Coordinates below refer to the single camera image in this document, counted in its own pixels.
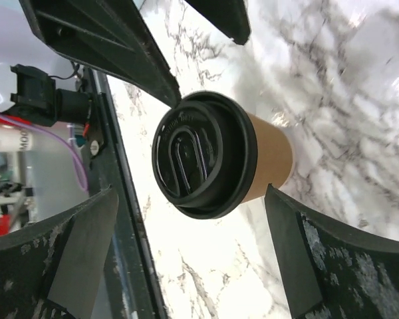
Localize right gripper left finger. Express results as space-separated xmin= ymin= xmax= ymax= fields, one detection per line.
xmin=0 ymin=187 xmax=118 ymax=318

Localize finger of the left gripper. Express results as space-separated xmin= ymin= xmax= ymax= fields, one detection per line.
xmin=20 ymin=0 xmax=182 ymax=108
xmin=186 ymin=0 xmax=251 ymax=45

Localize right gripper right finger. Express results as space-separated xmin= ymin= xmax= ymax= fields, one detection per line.
xmin=265 ymin=185 xmax=399 ymax=318

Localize brown paper coffee cup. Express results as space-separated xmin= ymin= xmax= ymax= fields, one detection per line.
xmin=242 ymin=114 xmax=294 ymax=203

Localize black coffee cup lid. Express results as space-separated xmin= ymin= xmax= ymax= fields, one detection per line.
xmin=152 ymin=91 xmax=258 ymax=219

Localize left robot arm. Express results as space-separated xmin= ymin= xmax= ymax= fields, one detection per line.
xmin=9 ymin=1 xmax=242 ymax=126

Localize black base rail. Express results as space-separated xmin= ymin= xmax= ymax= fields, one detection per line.
xmin=82 ymin=68 xmax=168 ymax=318

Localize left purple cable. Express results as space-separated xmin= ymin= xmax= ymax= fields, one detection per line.
xmin=0 ymin=109 xmax=89 ymax=193

